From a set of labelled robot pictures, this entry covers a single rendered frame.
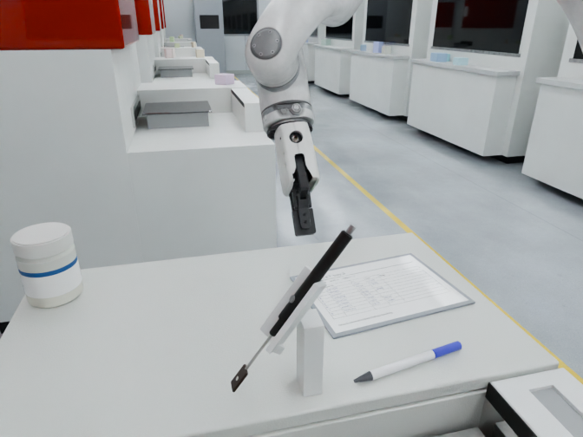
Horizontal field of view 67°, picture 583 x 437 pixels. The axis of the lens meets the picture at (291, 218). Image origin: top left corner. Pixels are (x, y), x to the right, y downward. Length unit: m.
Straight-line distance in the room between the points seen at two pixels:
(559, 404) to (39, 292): 0.61
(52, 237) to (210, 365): 0.27
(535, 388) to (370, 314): 0.19
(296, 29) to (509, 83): 4.28
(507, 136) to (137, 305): 4.60
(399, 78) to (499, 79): 2.21
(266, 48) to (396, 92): 6.11
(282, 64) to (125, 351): 0.43
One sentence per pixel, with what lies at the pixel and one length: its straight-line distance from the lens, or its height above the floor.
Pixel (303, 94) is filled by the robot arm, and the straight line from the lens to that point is 0.72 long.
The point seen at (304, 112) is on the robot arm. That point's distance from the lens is 0.71.
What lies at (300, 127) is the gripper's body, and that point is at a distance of 0.69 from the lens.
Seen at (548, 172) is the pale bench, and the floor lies 0.18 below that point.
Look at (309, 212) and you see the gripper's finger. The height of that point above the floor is 1.04.
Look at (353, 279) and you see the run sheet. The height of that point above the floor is 0.97.
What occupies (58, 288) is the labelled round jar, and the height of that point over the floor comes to 0.99.
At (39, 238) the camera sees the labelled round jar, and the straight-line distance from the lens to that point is 0.64.
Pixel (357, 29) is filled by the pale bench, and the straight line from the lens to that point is 8.70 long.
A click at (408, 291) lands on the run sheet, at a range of 0.64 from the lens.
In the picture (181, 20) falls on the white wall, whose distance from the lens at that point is 13.19.
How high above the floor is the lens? 1.31
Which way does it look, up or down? 24 degrees down
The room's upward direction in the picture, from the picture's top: straight up
